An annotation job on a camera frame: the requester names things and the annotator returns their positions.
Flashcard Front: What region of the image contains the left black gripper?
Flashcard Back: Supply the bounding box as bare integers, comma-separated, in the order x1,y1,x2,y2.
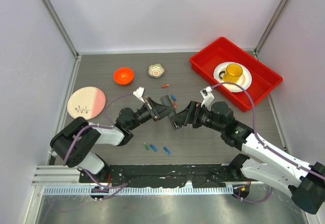
128,98,175,131

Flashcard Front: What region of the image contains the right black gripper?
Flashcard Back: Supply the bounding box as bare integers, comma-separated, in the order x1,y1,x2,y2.
171,100,224,133

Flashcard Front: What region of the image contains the black remote control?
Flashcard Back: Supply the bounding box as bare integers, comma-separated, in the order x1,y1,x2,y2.
160,95,182,130

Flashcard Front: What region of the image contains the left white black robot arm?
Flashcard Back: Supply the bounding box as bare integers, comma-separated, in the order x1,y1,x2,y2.
50,96,175,183

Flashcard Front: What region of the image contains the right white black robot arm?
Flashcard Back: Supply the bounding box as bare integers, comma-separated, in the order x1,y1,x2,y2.
172,101,324,214

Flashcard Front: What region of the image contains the green battery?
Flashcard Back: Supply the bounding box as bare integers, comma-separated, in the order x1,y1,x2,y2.
143,142,150,150

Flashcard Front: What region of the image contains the small patterned flower bowl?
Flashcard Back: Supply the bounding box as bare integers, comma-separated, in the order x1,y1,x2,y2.
148,63,165,78

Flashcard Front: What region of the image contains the blue battery middle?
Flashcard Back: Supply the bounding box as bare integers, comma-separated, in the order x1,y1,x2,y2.
150,144,157,152

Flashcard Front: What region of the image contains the blue battery right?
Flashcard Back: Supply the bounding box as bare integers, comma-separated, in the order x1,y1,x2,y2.
164,147,171,155

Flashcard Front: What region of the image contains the orange bowl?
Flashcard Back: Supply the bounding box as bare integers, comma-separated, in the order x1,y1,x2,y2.
113,68,134,86

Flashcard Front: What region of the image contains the yellow glass mug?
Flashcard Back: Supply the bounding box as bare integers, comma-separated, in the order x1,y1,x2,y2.
219,63,243,83

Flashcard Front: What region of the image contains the pink white floral plate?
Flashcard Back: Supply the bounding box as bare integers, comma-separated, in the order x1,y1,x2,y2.
67,86,106,120

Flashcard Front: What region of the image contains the red plastic bin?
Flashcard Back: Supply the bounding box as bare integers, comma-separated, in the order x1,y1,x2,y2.
189,37,283,105

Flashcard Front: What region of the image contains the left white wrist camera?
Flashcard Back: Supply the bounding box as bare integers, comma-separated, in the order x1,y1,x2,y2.
133,86,145,104

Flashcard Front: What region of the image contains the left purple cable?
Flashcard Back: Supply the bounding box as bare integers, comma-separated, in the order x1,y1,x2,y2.
62,93,134,201

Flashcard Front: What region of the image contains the purple cable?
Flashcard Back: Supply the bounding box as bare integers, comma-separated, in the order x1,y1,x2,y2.
210,82,325,205
62,93,134,201

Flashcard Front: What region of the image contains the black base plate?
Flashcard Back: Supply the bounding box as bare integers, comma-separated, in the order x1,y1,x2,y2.
93,164,249,188

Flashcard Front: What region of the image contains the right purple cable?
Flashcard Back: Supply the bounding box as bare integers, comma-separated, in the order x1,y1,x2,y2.
210,82,325,205

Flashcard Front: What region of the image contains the slotted cable duct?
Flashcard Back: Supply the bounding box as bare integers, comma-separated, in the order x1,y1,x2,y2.
43,184,233,196

